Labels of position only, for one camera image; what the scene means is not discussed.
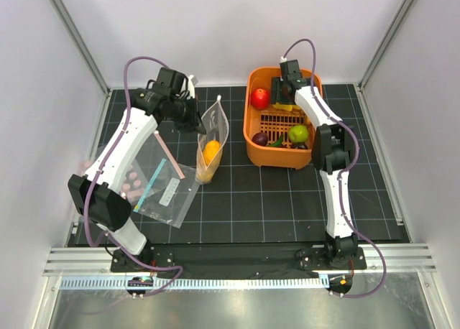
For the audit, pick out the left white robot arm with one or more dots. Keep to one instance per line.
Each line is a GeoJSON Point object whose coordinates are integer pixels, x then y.
{"type": "Point", "coordinates": [96, 194]}

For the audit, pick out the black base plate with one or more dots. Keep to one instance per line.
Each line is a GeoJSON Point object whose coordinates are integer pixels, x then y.
{"type": "Point", "coordinates": [287, 260]}

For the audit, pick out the yellow mango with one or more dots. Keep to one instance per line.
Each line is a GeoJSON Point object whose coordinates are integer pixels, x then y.
{"type": "Point", "coordinates": [204, 173]}

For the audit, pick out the green apple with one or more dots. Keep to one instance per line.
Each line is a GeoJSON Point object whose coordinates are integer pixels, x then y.
{"type": "Point", "coordinates": [298, 134]}

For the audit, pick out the black grid mat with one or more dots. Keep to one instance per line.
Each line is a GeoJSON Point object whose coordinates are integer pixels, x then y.
{"type": "Point", "coordinates": [248, 204]}

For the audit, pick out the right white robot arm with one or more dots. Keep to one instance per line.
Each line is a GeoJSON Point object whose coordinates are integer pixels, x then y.
{"type": "Point", "coordinates": [333, 153]}

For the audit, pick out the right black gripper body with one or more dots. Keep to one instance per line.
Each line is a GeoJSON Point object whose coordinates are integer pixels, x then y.
{"type": "Point", "coordinates": [277, 93]}

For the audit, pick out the dark purple plum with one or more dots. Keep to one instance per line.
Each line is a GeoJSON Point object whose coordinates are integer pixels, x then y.
{"type": "Point", "coordinates": [260, 139]}

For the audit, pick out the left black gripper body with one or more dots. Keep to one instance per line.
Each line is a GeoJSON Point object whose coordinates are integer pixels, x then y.
{"type": "Point", "coordinates": [185, 114]}

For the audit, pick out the red apple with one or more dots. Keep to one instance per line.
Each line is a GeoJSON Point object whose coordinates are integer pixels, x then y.
{"type": "Point", "coordinates": [260, 98]}

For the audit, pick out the small orange fruit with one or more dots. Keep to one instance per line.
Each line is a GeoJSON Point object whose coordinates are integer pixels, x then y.
{"type": "Point", "coordinates": [210, 150]}

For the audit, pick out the orange plastic basket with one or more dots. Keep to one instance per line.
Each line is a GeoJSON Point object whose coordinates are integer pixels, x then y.
{"type": "Point", "coordinates": [275, 124]}

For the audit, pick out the blue zipper clear bag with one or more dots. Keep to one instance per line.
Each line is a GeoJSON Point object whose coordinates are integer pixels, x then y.
{"type": "Point", "coordinates": [167, 197]}

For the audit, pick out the white slotted cable duct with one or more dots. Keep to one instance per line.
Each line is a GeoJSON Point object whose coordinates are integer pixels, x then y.
{"type": "Point", "coordinates": [145, 283]}

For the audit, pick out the pink dotted zip bag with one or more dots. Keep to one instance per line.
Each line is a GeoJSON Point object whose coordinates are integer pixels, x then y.
{"type": "Point", "coordinates": [131, 181]}

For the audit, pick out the white dotted zip bag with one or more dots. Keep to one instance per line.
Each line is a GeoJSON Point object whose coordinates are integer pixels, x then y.
{"type": "Point", "coordinates": [217, 128]}

